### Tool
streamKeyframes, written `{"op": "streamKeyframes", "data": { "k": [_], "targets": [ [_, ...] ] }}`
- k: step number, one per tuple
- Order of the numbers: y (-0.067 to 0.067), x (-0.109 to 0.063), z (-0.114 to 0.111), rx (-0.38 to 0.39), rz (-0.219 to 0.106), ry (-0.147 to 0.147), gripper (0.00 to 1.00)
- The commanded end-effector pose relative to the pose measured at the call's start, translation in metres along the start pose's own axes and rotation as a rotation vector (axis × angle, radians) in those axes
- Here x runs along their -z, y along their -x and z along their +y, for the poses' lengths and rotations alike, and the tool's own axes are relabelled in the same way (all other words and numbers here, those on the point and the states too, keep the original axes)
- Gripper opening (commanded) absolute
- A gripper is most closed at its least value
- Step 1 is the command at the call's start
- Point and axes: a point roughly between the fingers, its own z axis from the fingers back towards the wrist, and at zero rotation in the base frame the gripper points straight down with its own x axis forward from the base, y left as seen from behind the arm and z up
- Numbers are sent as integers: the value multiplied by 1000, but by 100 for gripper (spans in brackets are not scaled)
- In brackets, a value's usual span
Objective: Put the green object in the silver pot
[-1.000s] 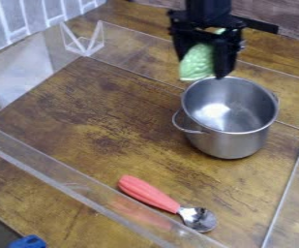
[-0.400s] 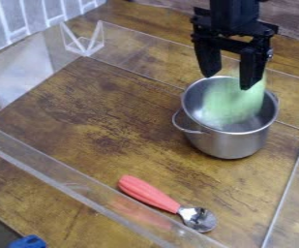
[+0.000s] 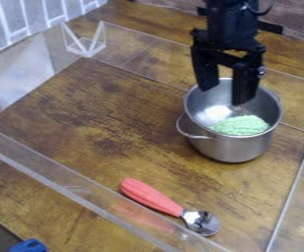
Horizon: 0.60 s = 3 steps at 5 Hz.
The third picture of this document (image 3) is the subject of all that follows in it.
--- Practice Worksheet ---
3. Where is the red handled metal spoon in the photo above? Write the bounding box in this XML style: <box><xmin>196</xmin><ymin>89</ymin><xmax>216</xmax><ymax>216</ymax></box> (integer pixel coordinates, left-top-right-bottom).
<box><xmin>120</xmin><ymin>178</ymin><xmax>221</xmax><ymax>236</ymax></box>

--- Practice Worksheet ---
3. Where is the silver metal pot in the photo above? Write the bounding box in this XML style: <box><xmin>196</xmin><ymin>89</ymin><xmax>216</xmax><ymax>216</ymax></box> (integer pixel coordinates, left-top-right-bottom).
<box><xmin>177</xmin><ymin>78</ymin><xmax>283</xmax><ymax>162</ymax></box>

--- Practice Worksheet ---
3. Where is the clear acrylic enclosure wall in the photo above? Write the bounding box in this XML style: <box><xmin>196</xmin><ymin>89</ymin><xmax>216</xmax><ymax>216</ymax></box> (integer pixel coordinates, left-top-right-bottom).
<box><xmin>0</xmin><ymin>21</ymin><xmax>304</xmax><ymax>252</ymax></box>

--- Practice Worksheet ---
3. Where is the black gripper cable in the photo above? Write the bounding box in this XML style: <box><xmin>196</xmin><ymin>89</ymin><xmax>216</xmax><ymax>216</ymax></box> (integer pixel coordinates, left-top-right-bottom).
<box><xmin>244</xmin><ymin>0</ymin><xmax>277</xmax><ymax>17</ymax></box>

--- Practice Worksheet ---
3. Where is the blue object at corner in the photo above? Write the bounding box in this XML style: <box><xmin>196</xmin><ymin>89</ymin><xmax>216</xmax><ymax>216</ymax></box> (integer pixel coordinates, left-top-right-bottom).
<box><xmin>7</xmin><ymin>238</ymin><xmax>47</xmax><ymax>252</ymax></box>

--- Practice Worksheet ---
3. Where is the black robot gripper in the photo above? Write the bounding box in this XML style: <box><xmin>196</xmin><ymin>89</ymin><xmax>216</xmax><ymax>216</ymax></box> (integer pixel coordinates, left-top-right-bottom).
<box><xmin>190</xmin><ymin>0</ymin><xmax>267</xmax><ymax>105</ymax></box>

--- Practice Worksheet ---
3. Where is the green bumpy toy gourd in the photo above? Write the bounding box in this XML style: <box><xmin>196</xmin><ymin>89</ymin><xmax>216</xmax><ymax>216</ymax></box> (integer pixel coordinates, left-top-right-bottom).
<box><xmin>210</xmin><ymin>115</ymin><xmax>269</xmax><ymax>136</ymax></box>

